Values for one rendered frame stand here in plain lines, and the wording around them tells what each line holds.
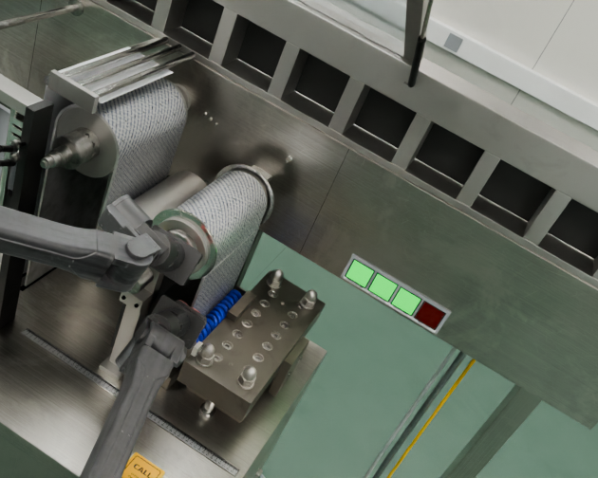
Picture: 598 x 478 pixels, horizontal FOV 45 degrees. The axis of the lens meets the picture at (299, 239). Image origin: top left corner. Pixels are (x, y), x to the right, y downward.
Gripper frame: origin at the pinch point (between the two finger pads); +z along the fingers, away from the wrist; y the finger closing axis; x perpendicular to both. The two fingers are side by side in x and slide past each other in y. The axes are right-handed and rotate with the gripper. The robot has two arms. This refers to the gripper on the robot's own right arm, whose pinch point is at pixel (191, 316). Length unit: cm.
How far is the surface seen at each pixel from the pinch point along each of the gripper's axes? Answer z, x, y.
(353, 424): 146, -43, 47
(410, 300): 20.3, 24.3, 36.5
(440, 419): 173, -28, 78
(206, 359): -2.5, -5.1, 7.7
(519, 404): 45, 14, 73
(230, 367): 1.4, -5.0, 12.1
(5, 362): -9.4, -26.2, -26.2
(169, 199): 1.5, 17.9, -16.8
